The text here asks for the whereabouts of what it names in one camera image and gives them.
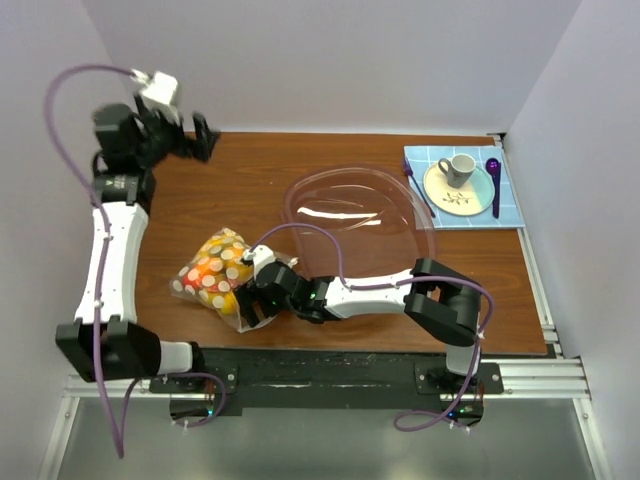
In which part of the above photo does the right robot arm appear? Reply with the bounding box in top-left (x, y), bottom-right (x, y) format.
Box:
top-left (233, 258), bottom-right (489, 393)

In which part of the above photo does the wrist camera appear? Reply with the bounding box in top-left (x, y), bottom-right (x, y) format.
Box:
top-left (131, 69), bottom-right (180, 109)
top-left (242, 245), bottom-right (277, 278)

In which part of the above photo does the orange fake fruit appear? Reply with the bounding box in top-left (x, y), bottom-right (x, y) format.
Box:
top-left (182, 261), bottom-right (220, 295)

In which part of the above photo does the grey mug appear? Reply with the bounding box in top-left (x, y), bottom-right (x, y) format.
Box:
top-left (437, 154), bottom-right (476, 189)

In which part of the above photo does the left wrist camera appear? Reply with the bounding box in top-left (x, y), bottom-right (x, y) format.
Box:
top-left (131, 69), bottom-right (180, 109)

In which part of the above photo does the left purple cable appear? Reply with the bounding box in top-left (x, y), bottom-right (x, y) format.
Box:
top-left (45, 63), bottom-right (151, 459)

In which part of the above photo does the purple plastic spoon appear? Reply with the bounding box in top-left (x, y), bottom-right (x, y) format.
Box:
top-left (485, 157), bottom-right (502, 219)

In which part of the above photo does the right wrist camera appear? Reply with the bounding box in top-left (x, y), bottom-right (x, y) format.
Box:
top-left (242, 245), bottom-right (277, 278)

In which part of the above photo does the clear zip top bag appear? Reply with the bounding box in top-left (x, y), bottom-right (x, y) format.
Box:
top-left (169, 228), bottom-right (276, 333)

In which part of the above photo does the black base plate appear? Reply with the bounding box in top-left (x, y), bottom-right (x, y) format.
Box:
top-left (149, 348), bottom-right (504, 419)

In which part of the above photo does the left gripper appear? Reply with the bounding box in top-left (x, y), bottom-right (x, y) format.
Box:
top-left (134, 94), bottom-right (219, 169)

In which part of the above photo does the yellow fake mango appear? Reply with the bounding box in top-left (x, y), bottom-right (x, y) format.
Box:
top-left (195, 236), bottom-right (249, 264)

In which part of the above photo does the clear pink plastic bowl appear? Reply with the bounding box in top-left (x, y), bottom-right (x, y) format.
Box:
top-left (281, 165), bottom-right (437, 278)

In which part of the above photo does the yellow fake lemon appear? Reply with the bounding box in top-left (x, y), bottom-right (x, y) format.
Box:
top-left (211, 292), bottom-right (239, 316)

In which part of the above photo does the cream and teal plate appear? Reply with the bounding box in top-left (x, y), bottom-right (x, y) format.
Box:
top-left (423, 165), bottom-right (494, 216)

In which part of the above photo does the purple plastic fork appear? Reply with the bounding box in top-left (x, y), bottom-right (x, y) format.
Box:
top-left (403, 159), bottom-right (436, 219)

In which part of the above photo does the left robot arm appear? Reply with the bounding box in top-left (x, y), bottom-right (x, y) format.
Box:
top-left (55, 96), bottom-right (220, 392)

